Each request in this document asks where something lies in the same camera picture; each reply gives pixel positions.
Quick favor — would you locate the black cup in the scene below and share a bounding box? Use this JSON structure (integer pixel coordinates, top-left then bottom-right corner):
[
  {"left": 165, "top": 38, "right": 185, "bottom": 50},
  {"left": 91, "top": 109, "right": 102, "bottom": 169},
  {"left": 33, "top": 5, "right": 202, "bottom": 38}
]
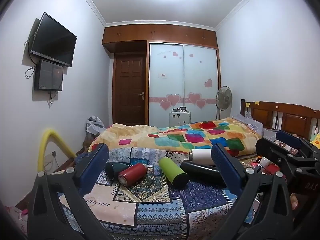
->
[{"left": 180, "top": 160, "right": 227, "bottom": 188}]

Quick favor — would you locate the wooden bed headboard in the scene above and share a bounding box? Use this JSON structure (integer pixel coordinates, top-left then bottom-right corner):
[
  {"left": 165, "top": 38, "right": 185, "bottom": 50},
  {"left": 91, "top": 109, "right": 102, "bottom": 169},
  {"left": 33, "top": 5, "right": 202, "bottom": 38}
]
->
[{"left": 240, "top": 99, "right": 320, "bottom": 140}]

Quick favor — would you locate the standing fan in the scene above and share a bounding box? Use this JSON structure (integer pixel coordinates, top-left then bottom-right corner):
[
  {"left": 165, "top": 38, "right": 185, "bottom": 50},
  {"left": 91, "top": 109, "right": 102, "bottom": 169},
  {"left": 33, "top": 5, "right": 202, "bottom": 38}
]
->
[{"left": 215, "top": 85, "right": 233, "bottom": 120}]

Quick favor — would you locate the red packet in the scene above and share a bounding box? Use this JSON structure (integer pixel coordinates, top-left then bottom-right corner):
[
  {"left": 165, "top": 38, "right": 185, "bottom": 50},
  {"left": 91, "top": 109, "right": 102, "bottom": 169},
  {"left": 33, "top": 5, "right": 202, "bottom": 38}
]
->
[{"left": 264, "top": 164, "right": 281, "bottom": 175}]

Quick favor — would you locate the brown wooden door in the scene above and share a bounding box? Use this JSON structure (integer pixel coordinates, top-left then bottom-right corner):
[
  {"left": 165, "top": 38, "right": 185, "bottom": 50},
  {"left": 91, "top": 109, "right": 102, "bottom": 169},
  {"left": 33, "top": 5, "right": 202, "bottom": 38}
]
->
[{"left": 112, "top": 52, "right": 147, "bottom": 126}]

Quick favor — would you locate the blue patterned bed sheet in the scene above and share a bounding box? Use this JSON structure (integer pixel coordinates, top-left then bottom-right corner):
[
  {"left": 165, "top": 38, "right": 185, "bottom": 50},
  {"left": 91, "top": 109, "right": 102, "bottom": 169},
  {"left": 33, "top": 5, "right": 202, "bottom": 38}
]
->
[{"left": 50, "top": 147, "right": 253, "bottom": 240}]

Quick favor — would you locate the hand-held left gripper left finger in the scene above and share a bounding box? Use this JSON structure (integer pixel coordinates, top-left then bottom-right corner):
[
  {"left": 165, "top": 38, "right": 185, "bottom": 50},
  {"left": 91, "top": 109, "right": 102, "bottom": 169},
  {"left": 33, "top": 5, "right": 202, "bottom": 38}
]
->
[{"left": 27, "top": 143, "right": 118, "bottom": 240}]

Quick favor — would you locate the red bottle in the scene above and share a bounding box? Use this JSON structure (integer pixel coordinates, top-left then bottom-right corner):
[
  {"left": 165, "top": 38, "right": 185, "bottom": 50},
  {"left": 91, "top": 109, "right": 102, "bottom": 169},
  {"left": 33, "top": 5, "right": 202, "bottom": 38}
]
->
[{"left": 118, "top": 163, "right": 148, "bottom": 187}]

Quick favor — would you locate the small black wall monitor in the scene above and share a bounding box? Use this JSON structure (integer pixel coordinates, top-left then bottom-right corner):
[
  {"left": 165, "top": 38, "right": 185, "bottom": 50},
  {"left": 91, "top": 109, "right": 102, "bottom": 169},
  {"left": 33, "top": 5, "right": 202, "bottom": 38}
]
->
[{"left": 34, "top": 59, "right": 63, "bottom": 91}]

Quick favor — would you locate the dark green cup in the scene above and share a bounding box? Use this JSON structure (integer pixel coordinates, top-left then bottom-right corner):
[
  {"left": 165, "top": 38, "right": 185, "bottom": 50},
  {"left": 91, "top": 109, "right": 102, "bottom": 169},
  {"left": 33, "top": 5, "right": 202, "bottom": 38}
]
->
[{"left": 105, "top": 162, "right": 135, "bottom": 180}]

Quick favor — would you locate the lime green bottle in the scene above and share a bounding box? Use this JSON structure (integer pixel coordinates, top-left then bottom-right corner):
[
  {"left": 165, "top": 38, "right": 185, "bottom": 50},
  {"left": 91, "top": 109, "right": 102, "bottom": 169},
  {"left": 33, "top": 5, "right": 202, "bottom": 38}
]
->
[{"left": 158, "top": 157, "right": 190, "bottom": 188}]

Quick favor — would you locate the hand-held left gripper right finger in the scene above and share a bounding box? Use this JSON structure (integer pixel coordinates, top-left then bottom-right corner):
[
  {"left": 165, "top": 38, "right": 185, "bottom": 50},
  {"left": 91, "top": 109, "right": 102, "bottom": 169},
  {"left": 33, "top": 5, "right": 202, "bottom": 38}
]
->
[{"left": 207, "top": 144, "right": 294, "bottom": 240}]

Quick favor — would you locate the white appliance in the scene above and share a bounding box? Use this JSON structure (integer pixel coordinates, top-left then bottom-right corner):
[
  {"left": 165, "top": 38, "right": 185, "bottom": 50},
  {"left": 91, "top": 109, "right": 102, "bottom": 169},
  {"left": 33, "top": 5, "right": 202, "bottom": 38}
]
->
[{"left": 169, "top": 107, "right": 192, "bottom": 128}]

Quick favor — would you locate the grey pillow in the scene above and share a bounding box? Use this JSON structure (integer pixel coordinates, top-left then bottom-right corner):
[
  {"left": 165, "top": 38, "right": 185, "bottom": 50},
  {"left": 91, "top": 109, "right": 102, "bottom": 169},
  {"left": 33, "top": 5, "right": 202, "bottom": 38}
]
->
[{"left": 232, "top": 115, "right": 264, "bottom": 137}]

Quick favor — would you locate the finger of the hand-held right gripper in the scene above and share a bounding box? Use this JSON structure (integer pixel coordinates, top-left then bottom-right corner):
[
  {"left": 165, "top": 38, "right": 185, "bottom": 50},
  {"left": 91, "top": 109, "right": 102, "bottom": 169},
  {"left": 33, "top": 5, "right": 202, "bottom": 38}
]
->
[
  {"left": 276, "top": 129, "right": 320, "bottom": 156},
  {"left": 256, "top": 138, "right": 320, "bottom": 178}
]

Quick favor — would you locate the grey clothes pile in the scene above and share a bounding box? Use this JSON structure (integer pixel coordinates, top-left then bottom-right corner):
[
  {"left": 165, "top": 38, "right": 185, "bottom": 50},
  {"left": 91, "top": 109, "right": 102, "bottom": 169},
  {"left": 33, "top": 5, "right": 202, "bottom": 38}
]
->
[{"left": 86, "top": 116, "right": 107, "bottom": 137}]

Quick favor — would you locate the wooden wardrobe with heart stickers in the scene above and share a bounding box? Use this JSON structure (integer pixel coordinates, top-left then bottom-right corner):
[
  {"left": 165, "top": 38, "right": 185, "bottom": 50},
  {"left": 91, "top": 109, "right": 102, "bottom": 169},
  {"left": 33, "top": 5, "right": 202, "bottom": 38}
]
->
[{"left": 102, "top": 24, "right": 222, "bottom": 128}]

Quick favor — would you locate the black wall television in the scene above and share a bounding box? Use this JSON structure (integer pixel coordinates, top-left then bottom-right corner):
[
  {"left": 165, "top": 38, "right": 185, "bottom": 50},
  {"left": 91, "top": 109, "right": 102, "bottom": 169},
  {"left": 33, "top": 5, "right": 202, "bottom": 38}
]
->
[{"left": 30, "top": 12, "right": 77, "bottom": 67}]

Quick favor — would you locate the yellow foam tube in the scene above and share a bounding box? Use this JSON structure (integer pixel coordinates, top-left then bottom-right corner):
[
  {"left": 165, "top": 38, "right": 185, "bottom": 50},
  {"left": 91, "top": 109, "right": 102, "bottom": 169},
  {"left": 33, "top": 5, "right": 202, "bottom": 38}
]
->
[{"left": 37, "top": 129, "right": 77, "bottom": 173}]

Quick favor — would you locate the colourful checked blanket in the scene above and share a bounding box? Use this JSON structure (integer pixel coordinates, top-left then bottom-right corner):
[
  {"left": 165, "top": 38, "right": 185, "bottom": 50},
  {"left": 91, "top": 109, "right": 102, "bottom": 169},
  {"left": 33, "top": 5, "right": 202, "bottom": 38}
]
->
[{"left": 89, "top": 117, "right": 263, "bottom": 161}]

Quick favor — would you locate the white cup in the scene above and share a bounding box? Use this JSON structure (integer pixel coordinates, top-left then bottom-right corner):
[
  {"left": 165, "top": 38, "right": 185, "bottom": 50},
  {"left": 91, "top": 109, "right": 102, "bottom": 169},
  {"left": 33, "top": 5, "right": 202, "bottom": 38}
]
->
[{"left": 189, "top": 149, "right": 217, "bottom": 166}]

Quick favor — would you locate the wall socket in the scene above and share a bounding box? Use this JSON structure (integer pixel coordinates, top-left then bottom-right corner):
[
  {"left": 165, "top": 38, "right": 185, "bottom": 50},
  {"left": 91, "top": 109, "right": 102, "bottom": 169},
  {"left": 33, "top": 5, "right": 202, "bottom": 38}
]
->
[{"left": 44, "top": 151, "right": 58, "bottom": 167}]

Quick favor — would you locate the black television cable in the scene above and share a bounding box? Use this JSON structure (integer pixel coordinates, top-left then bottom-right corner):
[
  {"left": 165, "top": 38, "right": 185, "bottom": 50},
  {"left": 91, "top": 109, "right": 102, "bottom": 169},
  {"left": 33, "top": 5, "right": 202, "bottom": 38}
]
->
[{"left": 24, "top": 66, "right": 37, "bottom": 79}]

